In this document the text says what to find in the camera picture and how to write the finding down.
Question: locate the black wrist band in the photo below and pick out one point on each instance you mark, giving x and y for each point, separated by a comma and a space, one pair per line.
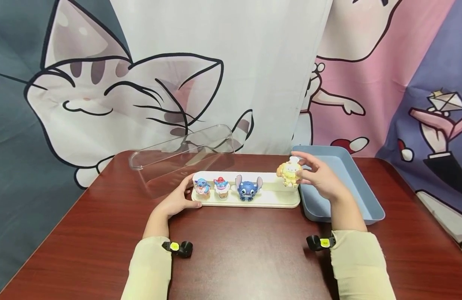
178, 248
320, 242

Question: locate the person's right thumb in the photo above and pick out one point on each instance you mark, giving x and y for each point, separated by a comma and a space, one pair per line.
305, 177

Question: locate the person's right index finger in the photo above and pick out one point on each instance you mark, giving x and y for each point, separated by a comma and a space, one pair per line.
303, 156

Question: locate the blue alien donut figurine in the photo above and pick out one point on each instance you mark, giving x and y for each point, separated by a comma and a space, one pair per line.
202, 188

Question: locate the person's left forearm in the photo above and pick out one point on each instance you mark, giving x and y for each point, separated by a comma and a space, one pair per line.
152, 258

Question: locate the red-hat alien cupcake figurine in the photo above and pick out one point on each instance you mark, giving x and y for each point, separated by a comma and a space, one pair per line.
221, 188

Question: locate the clear plastic cover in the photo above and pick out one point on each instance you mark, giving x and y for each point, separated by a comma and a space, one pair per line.
182, 156

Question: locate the person's right hand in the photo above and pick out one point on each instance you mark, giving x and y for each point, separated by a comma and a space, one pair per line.
322, 180

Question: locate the person's left hand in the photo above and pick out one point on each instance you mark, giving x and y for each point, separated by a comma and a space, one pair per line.
174, 203

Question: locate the person's left index finger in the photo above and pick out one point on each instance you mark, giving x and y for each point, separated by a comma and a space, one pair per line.
188, 183

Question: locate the white stepped display tray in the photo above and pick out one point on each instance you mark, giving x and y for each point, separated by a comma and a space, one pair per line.
268, 191

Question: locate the large blue alien figurine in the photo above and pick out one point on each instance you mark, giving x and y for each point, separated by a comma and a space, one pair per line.
248, 188

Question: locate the person's left thumb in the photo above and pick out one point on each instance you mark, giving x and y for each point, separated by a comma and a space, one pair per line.
191, 203

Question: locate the person's right forearm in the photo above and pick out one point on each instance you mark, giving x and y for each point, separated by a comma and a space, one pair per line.
356, 254

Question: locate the blue plastic tray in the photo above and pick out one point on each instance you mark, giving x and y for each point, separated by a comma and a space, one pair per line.
351, 187

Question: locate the yellow dog figurine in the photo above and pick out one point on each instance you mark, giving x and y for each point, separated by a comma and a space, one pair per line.
289, 173

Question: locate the person's right middle finger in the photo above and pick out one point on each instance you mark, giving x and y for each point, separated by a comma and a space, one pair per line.
314, 164

